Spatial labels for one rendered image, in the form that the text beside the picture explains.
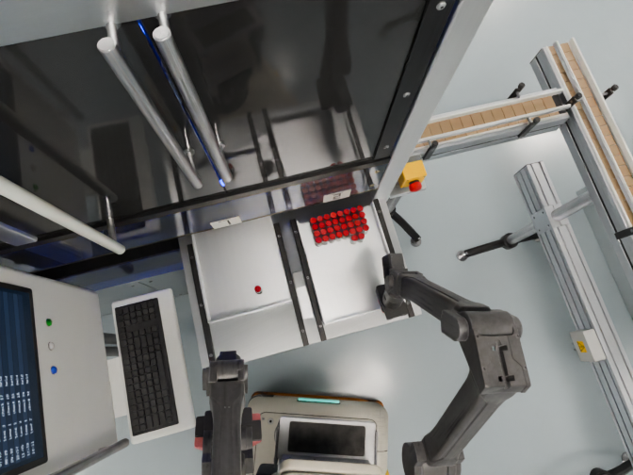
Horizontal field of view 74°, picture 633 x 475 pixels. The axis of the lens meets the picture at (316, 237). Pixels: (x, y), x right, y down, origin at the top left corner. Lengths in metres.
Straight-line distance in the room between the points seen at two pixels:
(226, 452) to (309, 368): 1.48
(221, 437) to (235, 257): 0.72
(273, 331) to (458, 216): 1.45
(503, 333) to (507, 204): 1.90
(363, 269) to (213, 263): 0.48
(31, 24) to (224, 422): 0.62
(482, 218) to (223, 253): 1.58
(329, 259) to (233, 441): 0.74
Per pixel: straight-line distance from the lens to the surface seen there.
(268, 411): 1.96
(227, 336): 1.36
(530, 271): 2.56
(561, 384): 2.57
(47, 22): 0.61
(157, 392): 1.47
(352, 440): 1.21
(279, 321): 1.35
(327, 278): 1.36
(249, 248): 1.39
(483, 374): 0.71
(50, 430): 1.24
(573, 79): 1.80
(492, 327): 0.74
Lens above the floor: 2.22
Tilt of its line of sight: 75 degrees down
